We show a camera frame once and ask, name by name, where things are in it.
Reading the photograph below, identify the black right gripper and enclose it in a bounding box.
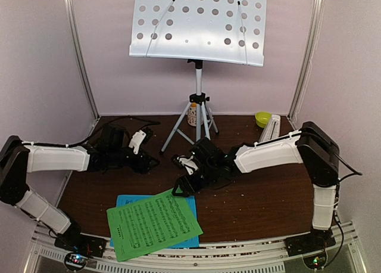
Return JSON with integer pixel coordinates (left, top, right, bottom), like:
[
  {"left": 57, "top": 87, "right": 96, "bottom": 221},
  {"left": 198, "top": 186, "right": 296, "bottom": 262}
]
[{"left": 172, "top": 161, "right": 218, "bottom": 197}]

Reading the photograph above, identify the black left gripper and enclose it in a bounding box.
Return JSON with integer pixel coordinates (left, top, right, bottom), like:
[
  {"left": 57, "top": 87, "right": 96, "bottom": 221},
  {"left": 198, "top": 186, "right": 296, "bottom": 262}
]
[{"left": 108, "top": 147, "right": 160, "bottom": 174}]

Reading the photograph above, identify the blue sheet music page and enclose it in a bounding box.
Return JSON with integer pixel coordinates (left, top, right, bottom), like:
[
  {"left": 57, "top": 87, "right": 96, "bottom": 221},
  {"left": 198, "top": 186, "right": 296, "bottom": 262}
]
[{"left": 116, "top": 194, "right": 199, "bottom": 249}]

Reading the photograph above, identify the green sheet music page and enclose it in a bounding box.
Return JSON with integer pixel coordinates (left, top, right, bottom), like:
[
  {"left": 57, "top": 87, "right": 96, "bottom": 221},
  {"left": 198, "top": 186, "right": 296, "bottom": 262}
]
[{"left": 107, "top": 190, "right": 203, "bottom": 262}]

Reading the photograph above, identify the white perforated music stand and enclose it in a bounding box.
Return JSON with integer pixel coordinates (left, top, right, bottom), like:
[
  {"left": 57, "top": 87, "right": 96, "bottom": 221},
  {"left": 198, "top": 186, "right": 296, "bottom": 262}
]
[{"left": 129, "top": 0, "right": 267, "bottom": 139}]

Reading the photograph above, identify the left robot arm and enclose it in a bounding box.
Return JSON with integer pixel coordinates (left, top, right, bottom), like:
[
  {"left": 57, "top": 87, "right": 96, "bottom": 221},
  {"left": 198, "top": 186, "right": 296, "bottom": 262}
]
[{"left": 1, "top": 120, "right": 160, "bottom": 252}]

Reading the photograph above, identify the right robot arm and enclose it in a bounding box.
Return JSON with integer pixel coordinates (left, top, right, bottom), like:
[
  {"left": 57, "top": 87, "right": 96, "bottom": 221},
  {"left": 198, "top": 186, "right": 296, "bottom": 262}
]
[{"left": 172, "top": 122, "right": 362, "bottom": 250}]

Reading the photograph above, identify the floral ceramic mug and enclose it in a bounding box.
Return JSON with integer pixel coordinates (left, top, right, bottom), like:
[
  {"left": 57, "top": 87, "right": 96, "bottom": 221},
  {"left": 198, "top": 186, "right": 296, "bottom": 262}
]
[{"left": 187, "top": 103, "right": 212, "bottom": 127}]

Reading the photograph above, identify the small yellow-green bowl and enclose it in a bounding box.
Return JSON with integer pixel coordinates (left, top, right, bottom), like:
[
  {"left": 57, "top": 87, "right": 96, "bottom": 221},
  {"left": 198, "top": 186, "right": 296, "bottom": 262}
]
[{"left": 255, "top": 111, "right": 271, "bottom": 129}]

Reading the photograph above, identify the white metronome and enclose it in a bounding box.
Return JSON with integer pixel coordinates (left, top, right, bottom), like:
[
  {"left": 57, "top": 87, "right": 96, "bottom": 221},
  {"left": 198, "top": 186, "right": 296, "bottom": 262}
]
[{"left": 258, "top": 114, "right": 281, "bottom": 142}]

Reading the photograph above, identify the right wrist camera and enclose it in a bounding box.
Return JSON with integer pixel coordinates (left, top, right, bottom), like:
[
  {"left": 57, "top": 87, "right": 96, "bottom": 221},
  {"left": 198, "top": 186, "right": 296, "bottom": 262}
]
[{"left": 171, "top": 154, "right": 199, "bottom": 175}]

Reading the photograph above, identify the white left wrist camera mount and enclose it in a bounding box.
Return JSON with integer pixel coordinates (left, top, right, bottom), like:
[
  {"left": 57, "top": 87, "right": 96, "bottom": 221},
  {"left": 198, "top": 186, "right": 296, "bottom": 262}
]
[{"left": 128, "top": 130, "right": 147, "bottom": 155}]

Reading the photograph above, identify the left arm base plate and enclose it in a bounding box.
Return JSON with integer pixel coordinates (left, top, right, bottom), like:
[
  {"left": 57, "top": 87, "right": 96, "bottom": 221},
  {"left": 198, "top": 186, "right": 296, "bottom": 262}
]
[{"left": 54, "top": 234, "right": 107, "bottom": 258}]

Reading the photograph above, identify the aluminium front rail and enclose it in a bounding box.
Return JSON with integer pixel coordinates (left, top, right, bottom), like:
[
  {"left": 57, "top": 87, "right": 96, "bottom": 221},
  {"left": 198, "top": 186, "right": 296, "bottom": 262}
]
[{"left": 23, "top": 222, "right": 369, "bottom": 272}]

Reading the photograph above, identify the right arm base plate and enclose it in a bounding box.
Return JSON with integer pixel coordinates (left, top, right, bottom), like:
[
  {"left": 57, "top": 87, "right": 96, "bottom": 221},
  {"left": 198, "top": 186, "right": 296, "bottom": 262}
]
[{"left": 285, "top": 232, "right": 336, "bottom": 257}]

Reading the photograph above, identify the left aluminium frame post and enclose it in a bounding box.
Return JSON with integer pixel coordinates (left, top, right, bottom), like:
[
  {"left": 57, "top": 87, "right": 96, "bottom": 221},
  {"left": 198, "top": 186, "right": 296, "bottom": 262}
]
[{"left": 64, "top": 0, "right": 100, "bottom": 119}]

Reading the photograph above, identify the aluminium frame post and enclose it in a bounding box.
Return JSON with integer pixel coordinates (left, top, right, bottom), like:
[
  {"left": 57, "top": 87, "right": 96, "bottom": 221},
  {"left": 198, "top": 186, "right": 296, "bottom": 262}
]
[
  {"left": 64, "top": 0, "right": 100, "bottom": 119},
  {"left": 288, "top": 0, "right": 324, "bottom": 126}
]

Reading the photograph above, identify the right aluminium frame post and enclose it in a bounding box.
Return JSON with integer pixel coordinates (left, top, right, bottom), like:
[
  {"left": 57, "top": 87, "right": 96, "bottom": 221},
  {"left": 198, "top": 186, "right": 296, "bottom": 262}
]
[{"left": 288, "top": 0, "right": 324, "bottom": 126}]

